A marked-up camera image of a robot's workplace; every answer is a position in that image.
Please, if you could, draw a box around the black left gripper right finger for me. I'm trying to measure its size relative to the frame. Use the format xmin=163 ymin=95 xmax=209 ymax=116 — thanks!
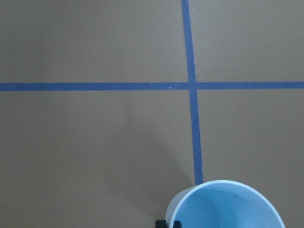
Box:
xmin=173 ymin=220 xmax=181 ymax=228

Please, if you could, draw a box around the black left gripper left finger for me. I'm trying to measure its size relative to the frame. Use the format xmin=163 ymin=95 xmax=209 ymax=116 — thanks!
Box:
xmin=155 ymin=220 xmax=166 ymax=228

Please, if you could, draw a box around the light blue cup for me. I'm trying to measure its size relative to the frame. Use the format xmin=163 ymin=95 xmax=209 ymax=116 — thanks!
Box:
xmin=165 ymin=180 xmax=285 ymax=228

